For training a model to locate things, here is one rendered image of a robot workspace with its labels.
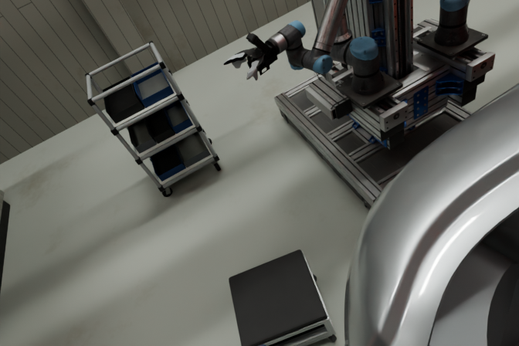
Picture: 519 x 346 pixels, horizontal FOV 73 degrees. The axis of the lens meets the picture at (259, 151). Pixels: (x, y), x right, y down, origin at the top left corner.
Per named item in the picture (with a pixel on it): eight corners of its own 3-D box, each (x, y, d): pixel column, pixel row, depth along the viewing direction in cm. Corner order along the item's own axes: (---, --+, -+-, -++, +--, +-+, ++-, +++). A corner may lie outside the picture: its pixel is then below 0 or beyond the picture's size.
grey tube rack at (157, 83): (166, 202, 274) (84, 104, 206) (156, 169, 305) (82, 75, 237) (227, 168, 279) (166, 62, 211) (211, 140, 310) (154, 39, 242)
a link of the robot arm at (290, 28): (309, 39, 147) (304, 19, 141) (290, 52, 144) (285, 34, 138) (296, 35, 152) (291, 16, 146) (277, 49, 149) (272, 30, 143)
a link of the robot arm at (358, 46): (368, 79, 158) (364, 52, 148) (344, 70, 167) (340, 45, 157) (385, 64, 161) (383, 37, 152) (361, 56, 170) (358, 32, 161)
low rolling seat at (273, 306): (316, 275, 199) (303, 245, 176) (342, 341, 173) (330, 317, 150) (245, 303, 201) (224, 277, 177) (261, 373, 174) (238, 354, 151)
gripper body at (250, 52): (259, 76, 140) (281, 60, 144) (255, 59, 134) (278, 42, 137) (247, 69, 145) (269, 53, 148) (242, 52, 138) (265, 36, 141)
